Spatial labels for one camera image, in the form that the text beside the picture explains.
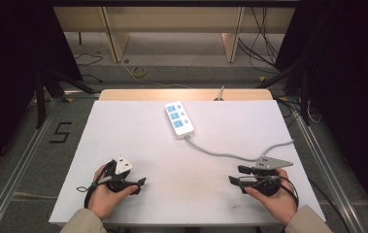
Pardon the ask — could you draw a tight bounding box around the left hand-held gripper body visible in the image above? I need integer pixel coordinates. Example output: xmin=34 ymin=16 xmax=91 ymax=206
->
xmin=104 ymin=155 xmax=140 ymax=195

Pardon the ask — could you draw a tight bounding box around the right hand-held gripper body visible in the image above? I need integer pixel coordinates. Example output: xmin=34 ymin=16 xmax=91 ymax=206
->
xmin=250 ymin=156 xmax=294 ymax=198

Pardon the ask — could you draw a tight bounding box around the person's left hand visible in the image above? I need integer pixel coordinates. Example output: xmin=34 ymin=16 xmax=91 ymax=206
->
xmin=86 ymin=164 xmax=139 ymax=221

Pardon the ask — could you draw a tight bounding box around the person's right hand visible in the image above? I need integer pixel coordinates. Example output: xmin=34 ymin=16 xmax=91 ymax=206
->
xmin=244 ymin=168 xmax=299 ymax=227

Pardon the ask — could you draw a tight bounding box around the white table mat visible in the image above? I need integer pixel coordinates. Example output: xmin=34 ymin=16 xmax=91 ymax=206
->
xmin=48 ymin=99 xmax=327 ymax=226

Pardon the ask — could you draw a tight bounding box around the white power strip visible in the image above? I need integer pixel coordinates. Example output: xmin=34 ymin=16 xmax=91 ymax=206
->
xmin=164 ymin=100 xmax=196 ymax=141

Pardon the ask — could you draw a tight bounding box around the black metal stand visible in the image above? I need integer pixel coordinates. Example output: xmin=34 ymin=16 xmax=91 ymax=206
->
xmin=254 ymin=59 xmax=312 ymax=126
xmin=34 ymin=66 xmax=97 ymax=130

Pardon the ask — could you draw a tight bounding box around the wooden table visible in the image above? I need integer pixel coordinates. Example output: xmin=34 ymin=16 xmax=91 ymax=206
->
xmin=98 ymin=88 xmax=274 ymax=102

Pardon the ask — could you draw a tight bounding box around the yellow tape roll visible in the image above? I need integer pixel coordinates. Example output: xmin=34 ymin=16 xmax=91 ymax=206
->
xmin=130 ymin=65 xmax=148 ymax=79

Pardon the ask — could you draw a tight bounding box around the light wooden desk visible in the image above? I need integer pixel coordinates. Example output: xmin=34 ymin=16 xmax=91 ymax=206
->
xmin=52 ymin=6 xmax=296 ymax=64

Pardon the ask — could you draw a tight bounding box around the grey power strip cable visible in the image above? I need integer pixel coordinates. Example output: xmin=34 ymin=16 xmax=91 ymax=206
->
xmin=184 ymin=135 xmax=295 ymax=163

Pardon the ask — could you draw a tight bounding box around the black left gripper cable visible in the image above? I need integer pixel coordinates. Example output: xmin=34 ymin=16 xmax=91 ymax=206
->
xmin=76 ymin=159 xmax=116 ymax=210

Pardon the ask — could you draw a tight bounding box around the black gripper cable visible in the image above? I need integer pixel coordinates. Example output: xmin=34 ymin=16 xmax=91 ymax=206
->
xmin=76 ymin=159 xmax=116 ymax=210
xmin=277 ymin=175 xmax=352 ymax=233

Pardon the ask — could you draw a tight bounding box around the aluminium floor rail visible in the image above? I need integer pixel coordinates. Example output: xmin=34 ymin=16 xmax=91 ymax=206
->
xmin=0 ymin=90 xmax=100 ymax=233
xmin=292 ymin=111 xmax=368 ymax=233

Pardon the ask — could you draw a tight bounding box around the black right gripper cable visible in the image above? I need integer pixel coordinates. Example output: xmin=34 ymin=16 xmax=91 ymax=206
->
xmin=277 ymin=175 xmax=352 ymax=233

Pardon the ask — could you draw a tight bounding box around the grey cable at table edge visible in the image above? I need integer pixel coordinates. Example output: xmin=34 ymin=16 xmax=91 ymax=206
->
xmin=213 ymin=84 xmax=226 ymax=102

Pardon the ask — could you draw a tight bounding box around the thin black floor cable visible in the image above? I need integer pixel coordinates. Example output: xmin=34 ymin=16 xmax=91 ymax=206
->
xmin=74 ymin=51 xmax=105 ymax=83

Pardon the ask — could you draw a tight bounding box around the bundle of black floor cables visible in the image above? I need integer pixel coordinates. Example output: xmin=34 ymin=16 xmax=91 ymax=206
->
xmin=237 ymin=7 xmax=282 ymax=74

